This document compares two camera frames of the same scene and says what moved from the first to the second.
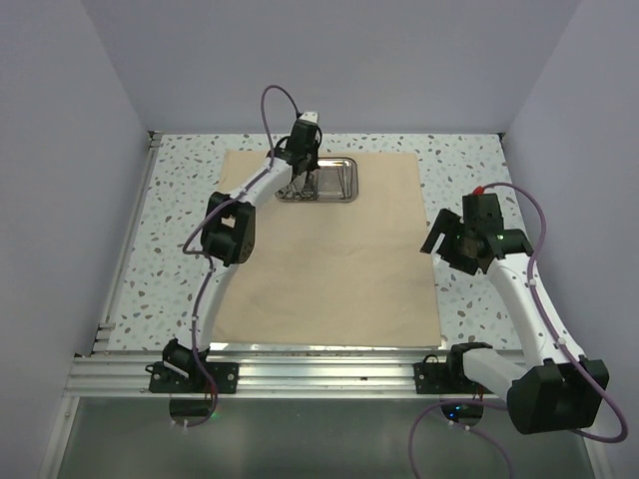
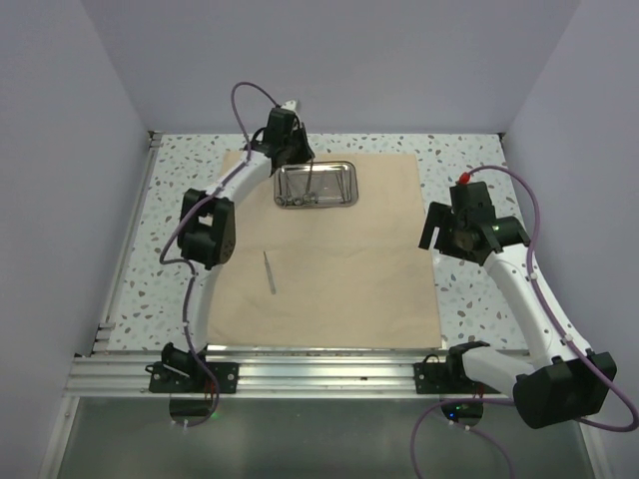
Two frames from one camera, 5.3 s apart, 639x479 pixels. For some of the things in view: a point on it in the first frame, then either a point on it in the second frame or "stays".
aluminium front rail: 267,375 stays
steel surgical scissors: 307,193 to 298,183
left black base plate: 166,379 stays
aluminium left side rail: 105,328 stays
